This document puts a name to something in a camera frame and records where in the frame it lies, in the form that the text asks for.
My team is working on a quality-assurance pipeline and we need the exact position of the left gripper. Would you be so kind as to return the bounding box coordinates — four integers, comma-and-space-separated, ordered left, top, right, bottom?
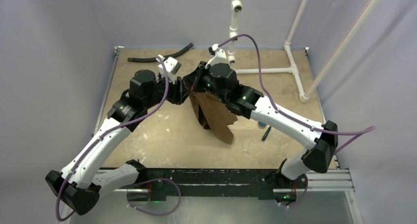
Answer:
144, 73, 192, 110

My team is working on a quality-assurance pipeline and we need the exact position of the brown cloth napkin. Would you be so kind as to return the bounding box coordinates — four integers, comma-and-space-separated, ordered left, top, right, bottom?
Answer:
189, 91, 238, 145

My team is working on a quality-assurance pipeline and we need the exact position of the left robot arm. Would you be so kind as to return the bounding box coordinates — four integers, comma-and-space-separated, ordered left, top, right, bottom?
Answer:
45, 70, 189, 221

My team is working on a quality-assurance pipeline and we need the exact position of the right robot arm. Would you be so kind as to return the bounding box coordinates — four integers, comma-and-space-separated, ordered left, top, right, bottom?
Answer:
183, 63, 338, 188

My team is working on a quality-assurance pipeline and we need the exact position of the blue spoon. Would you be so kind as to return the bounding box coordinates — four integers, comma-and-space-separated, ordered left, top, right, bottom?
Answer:
258, 121, 267, 128

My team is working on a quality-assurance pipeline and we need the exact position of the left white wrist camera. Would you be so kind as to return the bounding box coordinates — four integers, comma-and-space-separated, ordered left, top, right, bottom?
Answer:
156, 55, 181, 76

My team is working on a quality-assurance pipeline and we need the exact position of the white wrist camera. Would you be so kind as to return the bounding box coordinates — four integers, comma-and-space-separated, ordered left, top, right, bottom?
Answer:
205, 44, 228, 69
156, 55, 181, 76

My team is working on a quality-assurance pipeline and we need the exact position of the black rubber hose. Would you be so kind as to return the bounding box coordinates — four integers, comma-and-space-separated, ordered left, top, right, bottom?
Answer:
127, 43, 194, 64

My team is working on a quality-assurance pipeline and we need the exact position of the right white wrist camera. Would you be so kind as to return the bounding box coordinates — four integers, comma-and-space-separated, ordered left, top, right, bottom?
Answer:
205, 44, 228, 69

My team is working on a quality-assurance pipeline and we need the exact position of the white PVC pipe frame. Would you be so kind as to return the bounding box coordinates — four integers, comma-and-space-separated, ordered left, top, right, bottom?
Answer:
226, 0, 390, 103

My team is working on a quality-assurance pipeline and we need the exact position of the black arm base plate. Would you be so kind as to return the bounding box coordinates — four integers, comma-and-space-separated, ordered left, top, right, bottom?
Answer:
125, 168, 307, 201

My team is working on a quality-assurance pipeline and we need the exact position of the aluminium frame rail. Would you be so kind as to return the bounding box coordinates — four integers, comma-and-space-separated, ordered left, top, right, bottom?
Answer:
60, 47, 364, 224

